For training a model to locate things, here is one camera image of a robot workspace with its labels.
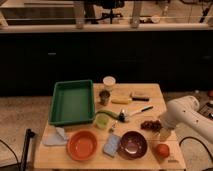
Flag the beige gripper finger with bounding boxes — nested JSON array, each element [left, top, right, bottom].
[[160, 128, 171, 142]]

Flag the dark red grape bunch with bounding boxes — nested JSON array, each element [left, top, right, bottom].
[[141, 120, 162, 132]]

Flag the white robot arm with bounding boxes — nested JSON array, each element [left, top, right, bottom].
[[159, 96, 213, 143]]

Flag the light green small cup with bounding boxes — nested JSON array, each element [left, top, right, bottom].
[[95, 114, 109, 129]]

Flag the small metal cup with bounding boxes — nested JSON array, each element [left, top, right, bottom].
[[99, 90, 110, 106]]

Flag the white plastic cup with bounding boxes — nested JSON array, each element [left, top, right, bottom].
[[103, 76, 116, 91]]

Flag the orange fruit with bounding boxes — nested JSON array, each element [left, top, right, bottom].
[[155, 144, 170, 158]]

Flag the dark maroon bowl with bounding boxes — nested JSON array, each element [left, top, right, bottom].
[[118, 131, 148, 160]]

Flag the blue sponge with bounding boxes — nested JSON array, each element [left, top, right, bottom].
[[103, 134, 120, 157]]

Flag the orange plastic bowl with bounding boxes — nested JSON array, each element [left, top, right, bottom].
[[67, 130, 98, 161]]

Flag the green plastic tray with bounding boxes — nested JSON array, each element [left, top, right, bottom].
[[49, 80, 95, 126]]

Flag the white folded cloth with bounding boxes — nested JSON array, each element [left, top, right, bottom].
[[42, 127, 68, 146]]

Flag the black stand pole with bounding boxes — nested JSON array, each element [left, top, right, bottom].
[[20, 129, 35, 171]]

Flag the black office chair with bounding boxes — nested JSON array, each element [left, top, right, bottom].
[[87, 0, 128, 24]]

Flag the black cable right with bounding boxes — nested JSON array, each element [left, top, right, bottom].
[[178, 136, 213, 171]]

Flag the black white handled utensil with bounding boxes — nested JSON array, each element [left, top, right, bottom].
[[118, 106, 152, 122]]

